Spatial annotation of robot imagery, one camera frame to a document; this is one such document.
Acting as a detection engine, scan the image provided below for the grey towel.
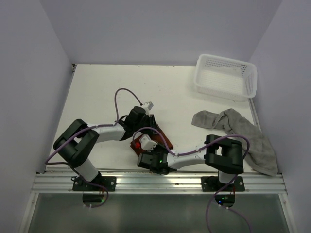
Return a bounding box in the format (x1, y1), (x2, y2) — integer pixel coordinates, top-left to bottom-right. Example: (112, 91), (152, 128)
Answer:
(191, 108), (278, 176)

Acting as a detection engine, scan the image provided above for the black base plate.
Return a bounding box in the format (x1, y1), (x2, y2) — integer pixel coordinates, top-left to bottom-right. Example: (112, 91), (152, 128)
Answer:
(201, 176), (245, 192)
(71, 175), (117, 192)

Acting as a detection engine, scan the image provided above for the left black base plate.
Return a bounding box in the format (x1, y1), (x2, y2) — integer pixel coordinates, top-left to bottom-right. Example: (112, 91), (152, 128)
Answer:
(71, 175), (117, 192)

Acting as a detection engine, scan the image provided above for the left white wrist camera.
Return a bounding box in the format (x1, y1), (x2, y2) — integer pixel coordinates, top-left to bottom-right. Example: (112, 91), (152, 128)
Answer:
(141, 102), (154, 115)

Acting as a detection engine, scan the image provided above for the aluminium mounting rail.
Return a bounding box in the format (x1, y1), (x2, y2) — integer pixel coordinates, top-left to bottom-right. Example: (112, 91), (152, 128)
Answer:
(31, 171), (287, 194)

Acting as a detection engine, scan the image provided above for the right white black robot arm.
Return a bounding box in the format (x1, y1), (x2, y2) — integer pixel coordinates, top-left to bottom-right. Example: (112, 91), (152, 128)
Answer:
(135, 134), (244, 191)

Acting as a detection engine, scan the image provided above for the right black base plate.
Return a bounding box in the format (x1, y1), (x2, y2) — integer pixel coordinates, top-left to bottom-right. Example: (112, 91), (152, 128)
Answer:
(201, 176), (245, 192)

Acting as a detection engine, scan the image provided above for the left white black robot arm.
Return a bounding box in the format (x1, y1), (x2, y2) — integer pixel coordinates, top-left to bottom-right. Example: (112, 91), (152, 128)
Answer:
(53, 102), (155, 191)

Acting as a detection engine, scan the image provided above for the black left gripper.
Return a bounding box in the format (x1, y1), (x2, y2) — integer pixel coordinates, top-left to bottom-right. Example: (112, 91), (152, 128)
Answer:
(134, 114), (161, 135)

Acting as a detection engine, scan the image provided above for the white perforated plastic basket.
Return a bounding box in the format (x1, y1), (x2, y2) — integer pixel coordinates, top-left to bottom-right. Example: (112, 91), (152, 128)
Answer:
(193, 54), (258, 101)

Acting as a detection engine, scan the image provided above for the rust brown towel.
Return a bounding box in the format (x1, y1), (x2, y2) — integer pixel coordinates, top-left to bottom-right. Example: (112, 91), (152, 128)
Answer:
(130, 124), (173, 155)

